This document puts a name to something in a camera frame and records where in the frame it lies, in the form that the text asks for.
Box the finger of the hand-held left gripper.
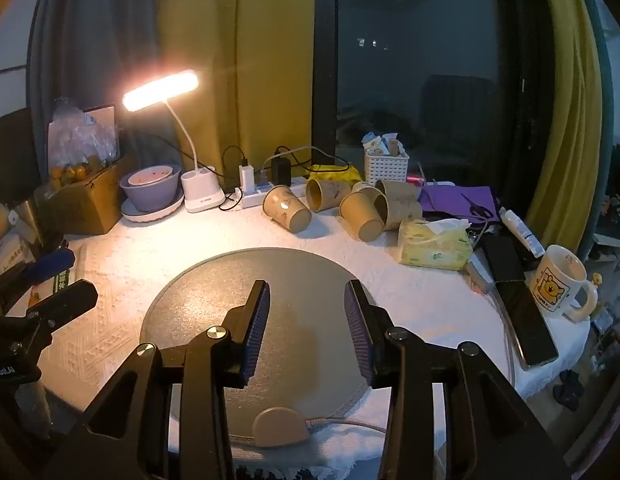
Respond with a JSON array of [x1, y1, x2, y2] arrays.
[[25, 279, 99, 333], [0, 247, 77, 302]]

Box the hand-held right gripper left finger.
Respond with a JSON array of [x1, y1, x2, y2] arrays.
[[40, 279, 271, 480]]

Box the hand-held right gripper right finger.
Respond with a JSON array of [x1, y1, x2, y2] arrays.
[[344, 279, 570, 480]]

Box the brown paper cup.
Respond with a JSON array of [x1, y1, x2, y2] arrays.
[[339, 191, 387, 241], [305, 178, 352, 213], [374, 195, 423, 231], [376, 179, 421, 201], [263, 184, 312, 234]]

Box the round grey mat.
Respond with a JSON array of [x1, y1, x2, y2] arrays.
[[139, 246, 387, 453]]

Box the cardboard box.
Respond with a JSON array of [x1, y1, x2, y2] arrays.
[[39, 152, 141, 236]]

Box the white textured tablecloth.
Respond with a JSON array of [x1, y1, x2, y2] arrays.
[[12, 195, 590, 480]]

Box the pile of small oranges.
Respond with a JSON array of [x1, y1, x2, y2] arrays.
[[50, 156, 110, 191]]

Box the beige mat controller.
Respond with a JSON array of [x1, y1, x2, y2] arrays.
[[252, 406, 309, 448]]

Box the black monitor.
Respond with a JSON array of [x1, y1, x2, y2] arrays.
[[0, 107, 42, 207]]

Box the yellow tissue pack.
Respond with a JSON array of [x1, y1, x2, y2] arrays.
[[397, 217, 474, 271]]

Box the purple bowl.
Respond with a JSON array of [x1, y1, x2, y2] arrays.
[[120, 162, 183, 212]]

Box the white plate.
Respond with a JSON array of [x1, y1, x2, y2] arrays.
[[121, 189, 185, 224]]

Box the pink bowl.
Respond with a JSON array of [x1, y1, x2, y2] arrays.
[[127, 168, 173, 187]]

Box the white power strip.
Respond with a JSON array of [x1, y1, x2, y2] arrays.
[[240, 176, 311, 210]]

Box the clear plastic bag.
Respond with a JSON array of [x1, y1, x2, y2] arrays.
[[46, 97, 122, 181]]

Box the grey flat box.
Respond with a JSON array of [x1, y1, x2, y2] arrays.
[[465, 250, 496, 294]]

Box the white desk lamp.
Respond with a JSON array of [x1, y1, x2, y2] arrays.
[[121, 69, 231, 213]]

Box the yellow plastic bag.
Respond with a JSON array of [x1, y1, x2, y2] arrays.
[[310, 163, 363, 186]]

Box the black case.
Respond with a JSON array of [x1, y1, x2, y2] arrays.
[[477, 234, 527, 284]]

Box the purple cloth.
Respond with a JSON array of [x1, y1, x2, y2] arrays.
[[419, 185, 501, 224]]

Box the black charger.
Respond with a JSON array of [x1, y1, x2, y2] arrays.
[[271, 156, 293, 187]]

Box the white plastic basket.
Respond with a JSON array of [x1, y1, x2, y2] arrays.
[[364, 150, 410, 186]]

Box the black phone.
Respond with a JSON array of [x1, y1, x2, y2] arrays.
[[494, 280, 561, 369]]

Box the black scissors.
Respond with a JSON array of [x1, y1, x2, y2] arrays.
[[460, 195, 496, 222]]

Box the bunch of small packets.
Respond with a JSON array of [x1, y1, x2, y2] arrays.
[[361, 131, 407, 157]]

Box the white tube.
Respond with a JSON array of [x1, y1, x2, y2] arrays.
[[498, 206, 546, 256]]

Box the cartoon print mug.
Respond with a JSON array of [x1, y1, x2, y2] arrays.
[[528, 244, 598, 322]]

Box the dark cloth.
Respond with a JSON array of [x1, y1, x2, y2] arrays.
[[554, 370, 586, 409]]

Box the grey curtain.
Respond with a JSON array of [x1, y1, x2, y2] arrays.
[[27, 0, 191, 161]]

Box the yellow curtain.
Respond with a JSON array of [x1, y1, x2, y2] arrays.
[[155, 0, 317, 188], [526, 0, 618, 261]]

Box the white controller cable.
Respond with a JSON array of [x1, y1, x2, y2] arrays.
[[305, 412, 391, 435]]

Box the black cable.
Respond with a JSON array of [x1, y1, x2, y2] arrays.
[[210, 145, 251, 212]]

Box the white charger cable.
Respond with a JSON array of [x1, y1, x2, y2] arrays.
[[262, 146, 351, 172]]

